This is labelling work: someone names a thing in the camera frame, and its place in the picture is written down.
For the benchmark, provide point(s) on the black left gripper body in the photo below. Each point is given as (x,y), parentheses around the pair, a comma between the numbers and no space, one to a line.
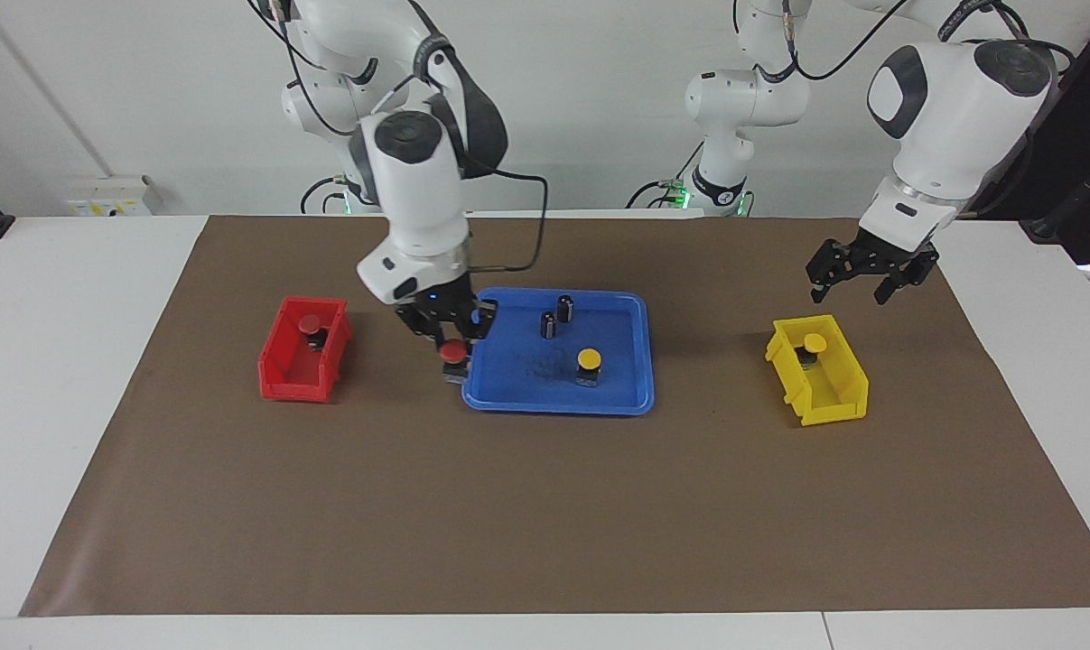
(883,253)

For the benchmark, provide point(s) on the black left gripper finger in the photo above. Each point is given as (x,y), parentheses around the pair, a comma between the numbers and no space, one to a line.
(910,275)
(827,268)

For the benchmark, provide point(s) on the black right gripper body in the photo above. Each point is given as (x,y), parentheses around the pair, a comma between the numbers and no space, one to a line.
(436,307)

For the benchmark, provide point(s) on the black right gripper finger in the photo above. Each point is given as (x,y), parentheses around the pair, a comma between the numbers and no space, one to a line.
(479,323)
(438,336)

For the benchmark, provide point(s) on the red push button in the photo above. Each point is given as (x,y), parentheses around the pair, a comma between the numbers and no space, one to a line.
(454,350)
(311,323)

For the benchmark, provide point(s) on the yellow push button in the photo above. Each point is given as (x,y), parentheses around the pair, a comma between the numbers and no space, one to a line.
(814,343)
(589,359)

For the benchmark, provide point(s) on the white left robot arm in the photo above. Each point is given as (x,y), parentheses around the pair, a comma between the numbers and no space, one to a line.
(942,117)

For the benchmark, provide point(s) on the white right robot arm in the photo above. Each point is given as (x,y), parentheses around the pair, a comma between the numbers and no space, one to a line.
(414,199)

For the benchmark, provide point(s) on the small black cylinder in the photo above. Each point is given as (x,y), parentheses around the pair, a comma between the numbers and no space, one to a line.
(565,309)
(548,327)

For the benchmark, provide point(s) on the blue plastic tray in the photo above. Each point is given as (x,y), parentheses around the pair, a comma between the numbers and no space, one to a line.
(526,388)

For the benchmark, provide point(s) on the yellow plastic bin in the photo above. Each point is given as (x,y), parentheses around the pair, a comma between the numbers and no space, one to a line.
(833,406)

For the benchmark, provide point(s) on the red plastic bin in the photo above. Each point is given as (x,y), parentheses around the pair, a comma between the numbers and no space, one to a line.
(283,379)

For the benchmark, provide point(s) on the brown table mat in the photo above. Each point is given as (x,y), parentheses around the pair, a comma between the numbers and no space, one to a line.
(544,515)

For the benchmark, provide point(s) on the dark equipment beside table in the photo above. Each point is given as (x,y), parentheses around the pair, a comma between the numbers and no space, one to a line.
(1086,135)

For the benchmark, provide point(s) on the white wall socket box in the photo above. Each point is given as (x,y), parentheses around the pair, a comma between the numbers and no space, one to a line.
(111,197)

